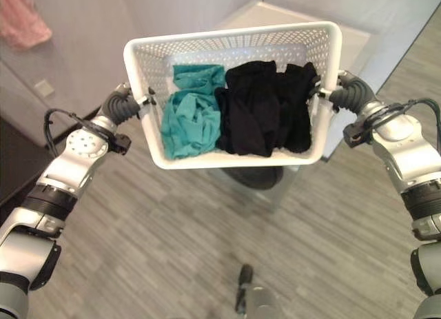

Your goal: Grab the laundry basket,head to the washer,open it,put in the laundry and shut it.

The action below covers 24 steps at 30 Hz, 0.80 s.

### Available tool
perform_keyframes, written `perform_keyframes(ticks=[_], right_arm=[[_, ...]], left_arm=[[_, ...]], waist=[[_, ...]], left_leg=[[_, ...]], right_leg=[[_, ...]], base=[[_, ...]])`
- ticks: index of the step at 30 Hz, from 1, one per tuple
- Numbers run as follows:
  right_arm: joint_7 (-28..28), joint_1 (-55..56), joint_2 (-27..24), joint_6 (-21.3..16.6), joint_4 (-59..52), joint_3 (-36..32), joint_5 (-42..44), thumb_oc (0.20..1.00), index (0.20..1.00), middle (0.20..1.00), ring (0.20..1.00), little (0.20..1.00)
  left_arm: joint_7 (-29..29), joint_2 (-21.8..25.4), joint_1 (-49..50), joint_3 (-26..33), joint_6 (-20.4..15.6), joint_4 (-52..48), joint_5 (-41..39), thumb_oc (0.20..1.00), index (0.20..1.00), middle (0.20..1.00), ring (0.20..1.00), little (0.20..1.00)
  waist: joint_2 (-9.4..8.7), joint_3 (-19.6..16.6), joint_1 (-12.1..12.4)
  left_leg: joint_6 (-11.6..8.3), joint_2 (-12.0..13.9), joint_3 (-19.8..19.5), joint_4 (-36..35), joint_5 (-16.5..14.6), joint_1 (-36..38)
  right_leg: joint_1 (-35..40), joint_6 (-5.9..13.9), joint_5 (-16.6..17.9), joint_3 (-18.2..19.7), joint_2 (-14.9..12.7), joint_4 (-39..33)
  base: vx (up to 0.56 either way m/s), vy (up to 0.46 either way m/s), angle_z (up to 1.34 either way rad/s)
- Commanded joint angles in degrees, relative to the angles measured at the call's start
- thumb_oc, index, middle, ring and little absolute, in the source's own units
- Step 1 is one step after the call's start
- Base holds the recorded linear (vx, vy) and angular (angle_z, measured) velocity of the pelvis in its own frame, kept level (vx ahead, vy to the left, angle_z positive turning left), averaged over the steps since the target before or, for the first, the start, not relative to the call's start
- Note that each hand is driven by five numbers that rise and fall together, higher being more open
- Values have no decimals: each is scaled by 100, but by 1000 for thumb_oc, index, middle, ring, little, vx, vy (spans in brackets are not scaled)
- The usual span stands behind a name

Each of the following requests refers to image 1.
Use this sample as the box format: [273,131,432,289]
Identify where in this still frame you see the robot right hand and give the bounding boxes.
[307,70,377,114]

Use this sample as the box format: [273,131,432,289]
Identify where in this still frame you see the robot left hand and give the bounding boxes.
[101,83,156,126]

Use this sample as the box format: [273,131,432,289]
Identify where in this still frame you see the white perforated laundry basket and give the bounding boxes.
[123,21,343,171]

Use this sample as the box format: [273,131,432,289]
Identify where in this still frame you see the teal garment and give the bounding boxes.
[161,64,226,160]

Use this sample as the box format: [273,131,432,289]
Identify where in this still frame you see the grey washing machine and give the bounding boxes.
[205,0,380,214]

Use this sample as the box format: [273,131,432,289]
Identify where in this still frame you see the black garment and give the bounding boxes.
[214,60,322,158]

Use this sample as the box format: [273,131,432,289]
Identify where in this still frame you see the dark cabinet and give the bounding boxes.
[0,114,56,207]

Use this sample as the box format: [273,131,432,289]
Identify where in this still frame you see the pink hanging garment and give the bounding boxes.
[0,0,53,50]

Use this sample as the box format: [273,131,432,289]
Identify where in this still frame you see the silver robot leg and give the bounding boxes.
[234,263,280,319]

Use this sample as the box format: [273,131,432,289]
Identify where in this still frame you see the grey wall socket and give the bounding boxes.
[34,79,56,99]

